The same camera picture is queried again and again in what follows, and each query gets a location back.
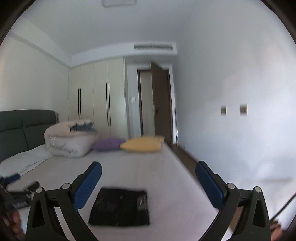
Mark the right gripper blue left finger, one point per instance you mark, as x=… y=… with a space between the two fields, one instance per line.
x=43 y=222

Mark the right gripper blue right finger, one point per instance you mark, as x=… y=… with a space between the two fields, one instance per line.
x=253 y=224

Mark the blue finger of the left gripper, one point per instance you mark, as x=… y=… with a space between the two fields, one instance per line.
x=11 y=179

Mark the black denim pants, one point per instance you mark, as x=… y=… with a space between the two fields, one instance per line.
x=120 y=207

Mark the person's left hand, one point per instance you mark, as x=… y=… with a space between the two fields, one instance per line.
x=13 y=222

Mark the person's right hand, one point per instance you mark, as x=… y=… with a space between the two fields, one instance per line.
x=275 y=231

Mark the white pillow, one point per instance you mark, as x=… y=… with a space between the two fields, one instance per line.
x=24 y=162

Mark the dark green headboard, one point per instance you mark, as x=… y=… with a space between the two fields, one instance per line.
x=23 y=130

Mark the folded beige grey duvet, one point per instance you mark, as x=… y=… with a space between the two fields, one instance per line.
x=73 y=139

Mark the purple cushion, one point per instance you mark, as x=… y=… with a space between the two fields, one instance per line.
x=108 y=144

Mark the yellow cushion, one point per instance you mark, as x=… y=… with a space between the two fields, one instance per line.
x=143 y=144

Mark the brown wooden door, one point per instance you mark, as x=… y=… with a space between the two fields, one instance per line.
x=163 y=118

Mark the cream wardrobe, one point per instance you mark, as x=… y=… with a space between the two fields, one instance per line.
x=97 y=91

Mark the ceiling air vent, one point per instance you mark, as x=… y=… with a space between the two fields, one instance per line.
x=153 y=47

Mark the left wall socket plate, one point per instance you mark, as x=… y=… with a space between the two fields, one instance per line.
x=223 y=110

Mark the wall socket plate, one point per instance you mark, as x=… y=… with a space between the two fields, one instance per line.
x=243 y=109
x=223 y=110

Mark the right wall socket plate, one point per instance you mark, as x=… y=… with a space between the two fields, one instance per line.
x=243 y=109

